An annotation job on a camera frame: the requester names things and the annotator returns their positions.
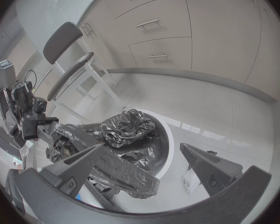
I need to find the beige cabinet with drawers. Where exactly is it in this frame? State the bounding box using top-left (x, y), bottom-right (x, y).
top-left (77, 0), bottom-right (280, 102)

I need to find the white trash bin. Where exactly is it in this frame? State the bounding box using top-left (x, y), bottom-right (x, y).
top-left (140, 109), bottom-right (176, 180)

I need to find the black cable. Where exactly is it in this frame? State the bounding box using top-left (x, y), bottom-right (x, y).
top-left (25, 70), bottom-right (39, 91)

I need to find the grey padded white chair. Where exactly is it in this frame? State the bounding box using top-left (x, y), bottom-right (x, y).
top-left (42, 21), bottom-right (127, 109)

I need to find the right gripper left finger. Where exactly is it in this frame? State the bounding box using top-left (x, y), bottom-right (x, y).
top-left (40, 144), bottom-right (104, 197)

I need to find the black plastic bag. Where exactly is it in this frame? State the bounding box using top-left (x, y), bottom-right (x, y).
top-left (45, 109), bottom-right (161, 199)

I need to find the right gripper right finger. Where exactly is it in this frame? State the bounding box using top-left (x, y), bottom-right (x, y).
top-left (180, 142), bottom-right (243, 198)

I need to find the clear printed wrapper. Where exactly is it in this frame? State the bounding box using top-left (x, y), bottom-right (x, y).
top-left (182, 169), bottom-right (203, 194)

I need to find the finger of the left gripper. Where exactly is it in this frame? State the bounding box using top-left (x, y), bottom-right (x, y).
top-left (38, 125), bottom-right (55, 138)
top-left (37, 117), bottom-right (59, 125)

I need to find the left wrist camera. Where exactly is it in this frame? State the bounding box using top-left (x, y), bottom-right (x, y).
top-left (33, 97), bottom-right (48, 114)

